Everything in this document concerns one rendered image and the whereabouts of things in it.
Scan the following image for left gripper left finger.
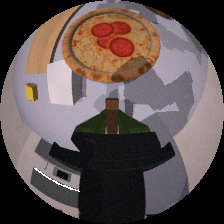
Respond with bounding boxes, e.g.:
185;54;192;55
74;109;106;134

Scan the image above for pepperoni pizza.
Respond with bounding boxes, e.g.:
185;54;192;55
62;8;161;83

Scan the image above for brown round shallow tray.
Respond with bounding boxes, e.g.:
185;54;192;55
142;4;172;19

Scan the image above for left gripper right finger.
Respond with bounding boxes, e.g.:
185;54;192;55
118;109;151;134

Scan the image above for light wooden cutting board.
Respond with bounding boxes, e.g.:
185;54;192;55
25;4;84;74

